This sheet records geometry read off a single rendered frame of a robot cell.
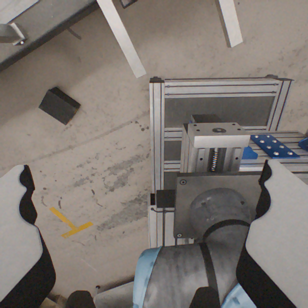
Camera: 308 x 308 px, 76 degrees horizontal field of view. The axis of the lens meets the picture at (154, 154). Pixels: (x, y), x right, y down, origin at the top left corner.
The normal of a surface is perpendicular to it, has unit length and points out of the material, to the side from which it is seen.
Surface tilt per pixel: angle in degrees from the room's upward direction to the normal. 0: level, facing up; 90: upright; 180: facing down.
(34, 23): 0
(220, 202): 73
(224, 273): 61
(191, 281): 53
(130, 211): 0
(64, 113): 0
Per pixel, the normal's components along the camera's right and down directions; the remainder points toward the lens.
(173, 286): -0.04, -0.61
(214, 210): -0.48, -0.56
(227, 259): -0.13, -0.78
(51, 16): 0.02, 0.48
